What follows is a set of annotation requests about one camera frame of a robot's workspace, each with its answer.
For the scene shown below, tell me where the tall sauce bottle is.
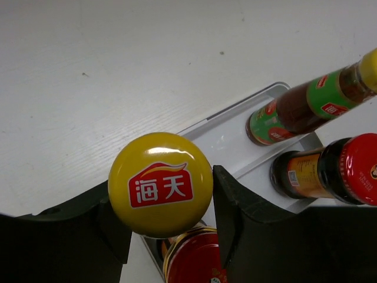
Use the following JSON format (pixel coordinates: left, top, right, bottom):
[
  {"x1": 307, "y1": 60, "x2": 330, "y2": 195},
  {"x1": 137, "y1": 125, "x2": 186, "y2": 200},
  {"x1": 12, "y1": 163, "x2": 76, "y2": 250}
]
[
  {"x1": 108, "y1": 132, "x2": 213, "y2": 238},
  {"x1": 246, "y1": 50, "x2": 376, "y2": 146}
]

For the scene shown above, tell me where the white divided organizer tray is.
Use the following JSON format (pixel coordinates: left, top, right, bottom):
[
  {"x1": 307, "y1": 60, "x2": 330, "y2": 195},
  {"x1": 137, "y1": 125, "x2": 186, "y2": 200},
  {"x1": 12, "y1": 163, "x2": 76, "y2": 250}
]
[{"x1": 143, "y1": 83, "x2": 322, "y2": 278}]

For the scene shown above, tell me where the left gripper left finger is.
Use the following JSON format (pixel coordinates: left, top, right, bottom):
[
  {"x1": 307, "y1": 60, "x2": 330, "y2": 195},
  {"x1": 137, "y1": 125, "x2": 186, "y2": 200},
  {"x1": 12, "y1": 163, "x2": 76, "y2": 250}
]
[{"x1": 1, "y1": 182, "x2": 131, "y2": 282}]

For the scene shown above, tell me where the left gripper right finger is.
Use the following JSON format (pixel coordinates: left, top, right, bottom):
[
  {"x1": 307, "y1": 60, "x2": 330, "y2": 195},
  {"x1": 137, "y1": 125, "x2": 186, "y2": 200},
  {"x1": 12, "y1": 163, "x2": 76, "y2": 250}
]
[{"x1": 213, "y1": 165, "x2": 376, "y2": 282}]

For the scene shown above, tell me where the red-lid sauce jar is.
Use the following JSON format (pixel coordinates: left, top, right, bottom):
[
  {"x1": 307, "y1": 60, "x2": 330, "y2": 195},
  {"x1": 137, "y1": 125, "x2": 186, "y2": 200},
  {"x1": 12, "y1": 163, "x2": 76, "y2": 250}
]
[
  {"x1": 270, "y1": 133, "x2": 376, "y2": 206},
  {"x1": 157, "y1": 225, "x2": 228, "y2": 283}
]

